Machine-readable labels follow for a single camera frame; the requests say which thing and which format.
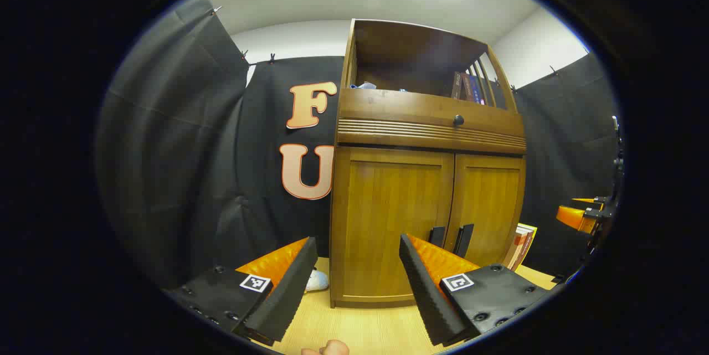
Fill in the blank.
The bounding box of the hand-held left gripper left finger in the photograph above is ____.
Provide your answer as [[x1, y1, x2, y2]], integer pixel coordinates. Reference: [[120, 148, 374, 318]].
[[163, 237, 319, 346]]

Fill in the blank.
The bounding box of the small white bag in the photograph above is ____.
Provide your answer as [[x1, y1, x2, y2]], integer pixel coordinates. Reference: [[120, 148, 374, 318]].
[[305, 268, 330, 293]]

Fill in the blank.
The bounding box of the black backdrop cloth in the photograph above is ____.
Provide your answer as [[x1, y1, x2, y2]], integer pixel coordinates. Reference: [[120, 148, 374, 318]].
[[97, 0, 624, 289]]

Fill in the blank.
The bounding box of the wooden drawer with black knob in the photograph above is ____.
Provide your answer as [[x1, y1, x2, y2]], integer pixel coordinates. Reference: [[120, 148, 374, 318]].
[[336, 88, 527, 155]]

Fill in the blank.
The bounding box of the beige book with orange band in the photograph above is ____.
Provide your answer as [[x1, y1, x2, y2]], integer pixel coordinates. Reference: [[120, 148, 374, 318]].
[[501, 224, 527, 271]]

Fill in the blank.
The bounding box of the wooden double-door shoe cabinet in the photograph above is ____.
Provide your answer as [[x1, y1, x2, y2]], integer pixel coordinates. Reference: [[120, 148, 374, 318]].
[[330, 19, 527, 309]]

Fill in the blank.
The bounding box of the wooden shoe cabinet door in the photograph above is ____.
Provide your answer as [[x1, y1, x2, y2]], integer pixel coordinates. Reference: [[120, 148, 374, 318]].
[[332, 147, 456, 303], [446, 154, 526, 268]]

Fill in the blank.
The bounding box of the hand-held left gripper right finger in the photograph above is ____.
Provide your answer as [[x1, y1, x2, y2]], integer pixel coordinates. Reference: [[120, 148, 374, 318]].
[[399, 233, 566, 347]]

